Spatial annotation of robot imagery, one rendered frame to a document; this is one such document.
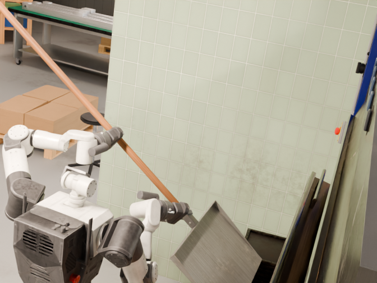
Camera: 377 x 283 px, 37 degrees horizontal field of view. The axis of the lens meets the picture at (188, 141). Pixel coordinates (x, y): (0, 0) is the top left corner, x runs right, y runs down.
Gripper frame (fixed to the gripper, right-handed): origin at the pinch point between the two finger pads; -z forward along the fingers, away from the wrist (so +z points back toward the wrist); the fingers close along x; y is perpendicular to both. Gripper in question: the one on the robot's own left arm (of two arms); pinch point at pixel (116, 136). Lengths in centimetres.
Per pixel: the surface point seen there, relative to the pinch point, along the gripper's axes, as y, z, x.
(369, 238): 63, 145, -108
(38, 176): -74, -196, 218
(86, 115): -93, -231, 159
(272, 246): 84, -61, 5
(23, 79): -261, -422, 331
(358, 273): 64, 150, -107
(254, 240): 76, -61, 11
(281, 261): 76, 42, -47
